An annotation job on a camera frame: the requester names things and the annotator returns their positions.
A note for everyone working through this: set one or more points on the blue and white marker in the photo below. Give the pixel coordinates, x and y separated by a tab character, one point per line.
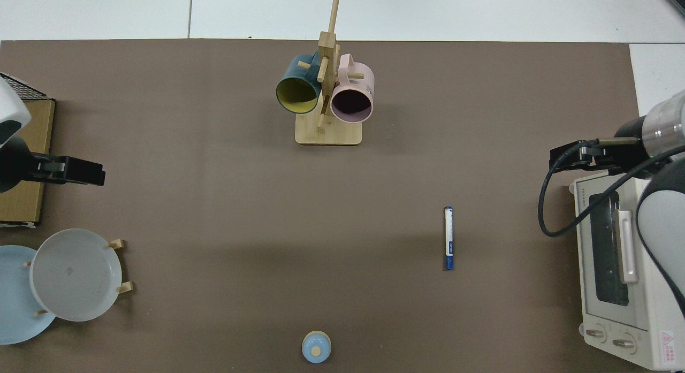
449	228

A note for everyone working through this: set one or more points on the grey plate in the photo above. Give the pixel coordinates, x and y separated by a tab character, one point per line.
75	276

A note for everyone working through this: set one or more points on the wooden plate rack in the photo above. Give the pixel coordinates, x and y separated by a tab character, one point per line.
126	288

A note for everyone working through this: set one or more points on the light blue plate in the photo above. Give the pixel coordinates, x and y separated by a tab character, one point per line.
13	298

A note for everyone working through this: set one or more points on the brown table cloth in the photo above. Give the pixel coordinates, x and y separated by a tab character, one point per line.
214	202

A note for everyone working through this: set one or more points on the pale toaster oven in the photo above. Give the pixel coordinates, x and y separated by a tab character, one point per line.
588	303

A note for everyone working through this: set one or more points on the dark teal mug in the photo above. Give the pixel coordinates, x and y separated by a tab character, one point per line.
293	69

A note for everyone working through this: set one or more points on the wooden cup stand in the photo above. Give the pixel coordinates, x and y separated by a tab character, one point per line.
329	135

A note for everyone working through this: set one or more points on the pink mug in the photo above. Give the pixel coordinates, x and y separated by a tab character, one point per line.
361	76

